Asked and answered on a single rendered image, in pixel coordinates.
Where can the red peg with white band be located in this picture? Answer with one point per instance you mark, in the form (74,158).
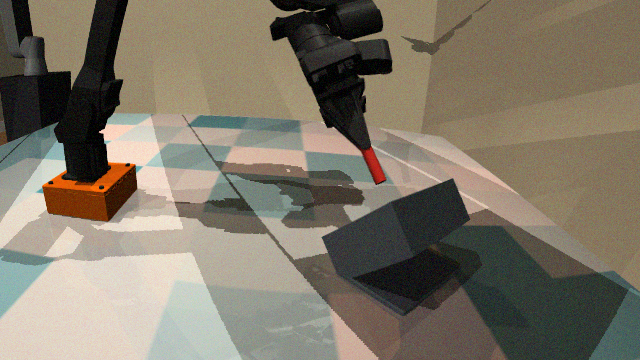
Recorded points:
(373,165)

